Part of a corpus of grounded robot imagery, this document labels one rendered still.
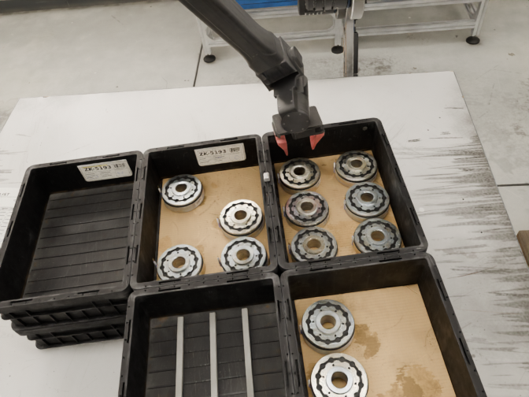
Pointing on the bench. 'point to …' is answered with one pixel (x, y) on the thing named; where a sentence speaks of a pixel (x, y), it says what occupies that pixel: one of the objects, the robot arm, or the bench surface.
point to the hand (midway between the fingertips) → (299, 148)
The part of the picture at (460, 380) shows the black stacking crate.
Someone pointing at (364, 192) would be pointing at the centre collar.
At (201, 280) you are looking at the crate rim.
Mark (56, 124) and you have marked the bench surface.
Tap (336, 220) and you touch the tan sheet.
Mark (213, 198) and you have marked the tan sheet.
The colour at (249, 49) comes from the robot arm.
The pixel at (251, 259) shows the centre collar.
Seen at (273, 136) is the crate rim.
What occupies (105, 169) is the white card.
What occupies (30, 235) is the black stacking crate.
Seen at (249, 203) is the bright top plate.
